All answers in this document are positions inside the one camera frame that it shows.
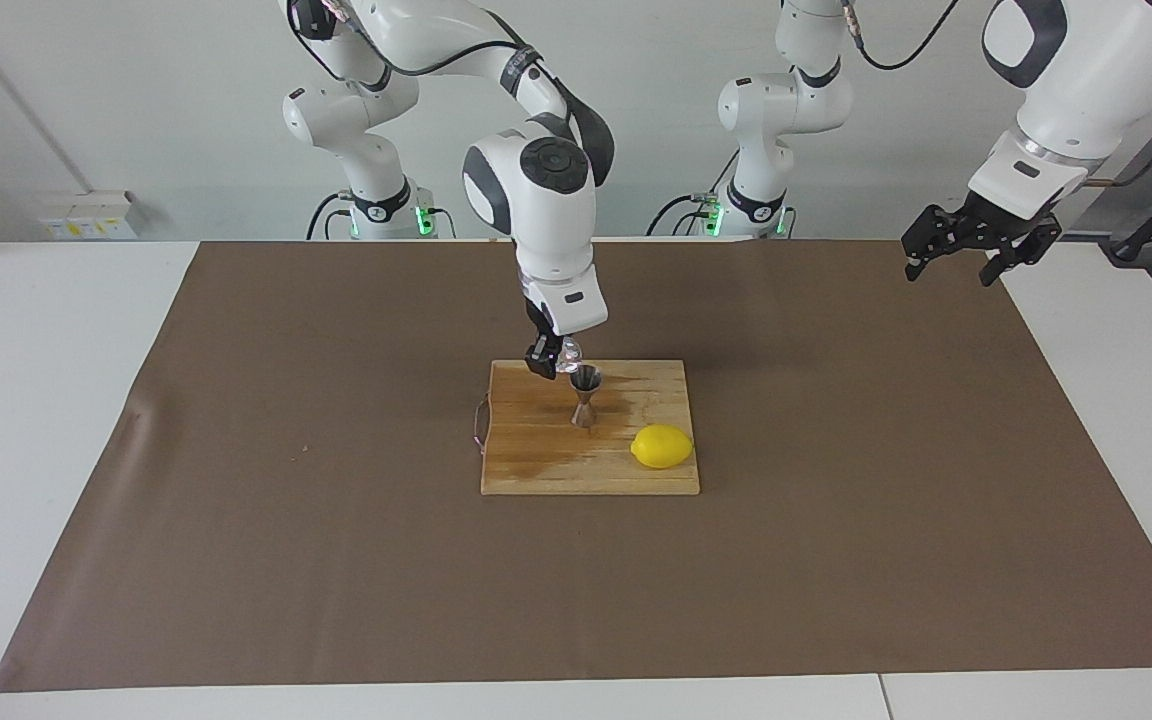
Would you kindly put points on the steel double jigger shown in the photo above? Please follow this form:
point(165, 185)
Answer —
point(585, 382)

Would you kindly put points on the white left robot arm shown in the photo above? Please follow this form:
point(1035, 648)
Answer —
point(1086, 90)

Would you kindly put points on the yellow lemon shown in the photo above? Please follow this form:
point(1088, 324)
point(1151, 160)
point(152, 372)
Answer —
point(662, 446)

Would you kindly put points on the wooden cutting board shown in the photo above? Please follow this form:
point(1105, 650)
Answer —
point(536, 450)

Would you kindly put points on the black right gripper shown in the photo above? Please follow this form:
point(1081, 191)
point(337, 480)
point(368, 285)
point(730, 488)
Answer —
point(544, 332)

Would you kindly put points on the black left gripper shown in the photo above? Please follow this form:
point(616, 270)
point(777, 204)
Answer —
point(996, 228)

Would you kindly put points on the brown table mat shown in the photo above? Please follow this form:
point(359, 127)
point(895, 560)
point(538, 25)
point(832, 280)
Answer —
point(336, 560)

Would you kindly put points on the white wall socket box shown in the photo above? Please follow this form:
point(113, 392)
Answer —
point(86, 222)

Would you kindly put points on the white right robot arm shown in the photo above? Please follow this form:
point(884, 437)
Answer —
point(546, 210)

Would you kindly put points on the small clear glass cup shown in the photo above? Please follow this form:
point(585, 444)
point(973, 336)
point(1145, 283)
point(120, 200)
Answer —
point(570, 355)

